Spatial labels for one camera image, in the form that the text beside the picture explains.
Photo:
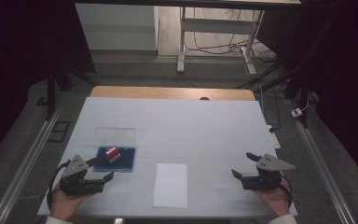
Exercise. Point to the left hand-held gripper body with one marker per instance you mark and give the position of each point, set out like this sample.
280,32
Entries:
74,182

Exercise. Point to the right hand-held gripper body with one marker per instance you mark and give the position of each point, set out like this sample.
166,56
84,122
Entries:
262,180

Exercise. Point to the red stamp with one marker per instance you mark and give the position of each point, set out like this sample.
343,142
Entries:
113,155

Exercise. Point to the blue ink pad clear lid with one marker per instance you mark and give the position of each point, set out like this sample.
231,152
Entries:
127,160

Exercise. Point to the white paper sheet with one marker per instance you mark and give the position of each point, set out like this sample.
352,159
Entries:
170,186

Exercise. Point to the person's right hand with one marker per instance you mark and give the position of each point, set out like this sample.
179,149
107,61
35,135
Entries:
275,200

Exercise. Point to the person's left hand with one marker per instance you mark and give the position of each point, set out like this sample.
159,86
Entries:
63,205

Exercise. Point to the small white adapter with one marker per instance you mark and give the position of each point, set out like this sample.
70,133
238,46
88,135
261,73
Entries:
296,112

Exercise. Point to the white table cover board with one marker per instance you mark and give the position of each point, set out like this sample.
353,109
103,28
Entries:
183,130

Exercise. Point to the black stand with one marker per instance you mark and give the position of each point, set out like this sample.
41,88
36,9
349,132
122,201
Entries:
298,87
51,93

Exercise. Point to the wooden table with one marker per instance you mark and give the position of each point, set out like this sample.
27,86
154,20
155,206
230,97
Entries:
167,92

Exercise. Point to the dark curtain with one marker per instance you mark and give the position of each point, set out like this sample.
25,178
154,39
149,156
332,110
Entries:
345,77
18,62

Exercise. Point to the white cabinet panel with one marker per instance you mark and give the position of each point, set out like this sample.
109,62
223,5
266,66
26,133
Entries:
118,28

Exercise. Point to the black floor socket frame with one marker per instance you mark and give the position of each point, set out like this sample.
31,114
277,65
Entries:
52,137

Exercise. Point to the metal floor rail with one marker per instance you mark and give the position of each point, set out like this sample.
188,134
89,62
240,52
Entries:
320,161
28,161

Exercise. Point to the white desk frame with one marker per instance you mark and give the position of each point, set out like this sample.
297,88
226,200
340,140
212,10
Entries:
217,26

